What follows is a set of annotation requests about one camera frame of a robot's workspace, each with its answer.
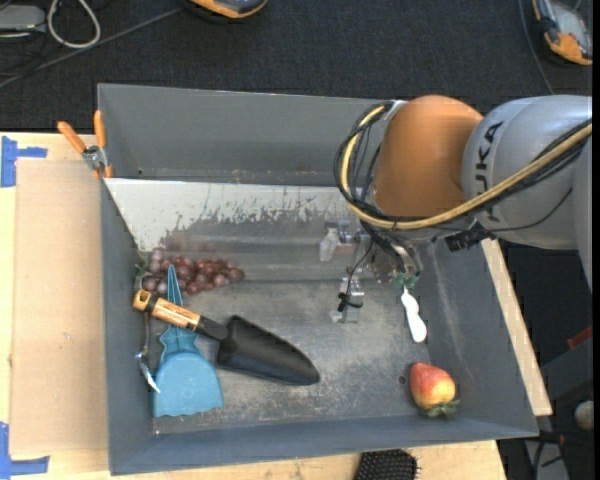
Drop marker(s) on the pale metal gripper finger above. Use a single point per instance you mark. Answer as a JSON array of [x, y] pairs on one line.
[[330, 243], [352, 303]]

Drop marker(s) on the white elongated plastic piece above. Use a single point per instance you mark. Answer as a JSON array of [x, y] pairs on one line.
[[414, 318]]

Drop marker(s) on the grey metal bin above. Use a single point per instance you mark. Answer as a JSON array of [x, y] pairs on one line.
[[360, 368]]

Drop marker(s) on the red and yellow toy strawberry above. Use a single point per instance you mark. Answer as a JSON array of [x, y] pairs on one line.
[[430, 385]]

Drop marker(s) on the purple toy grape bunch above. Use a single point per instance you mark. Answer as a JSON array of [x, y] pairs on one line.
[[200, 270]]

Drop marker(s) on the black hairbrush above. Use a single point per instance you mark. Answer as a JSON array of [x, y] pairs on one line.
[[387, 465]]

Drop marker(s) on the blue plastic scoop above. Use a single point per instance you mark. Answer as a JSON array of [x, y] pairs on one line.
[[185, 383]]

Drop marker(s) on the brown cardboard board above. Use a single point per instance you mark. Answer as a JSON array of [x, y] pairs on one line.
[[55, 293]]

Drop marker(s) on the black cylinder on white bracket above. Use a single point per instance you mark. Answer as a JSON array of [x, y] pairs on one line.
[[462, 241]]

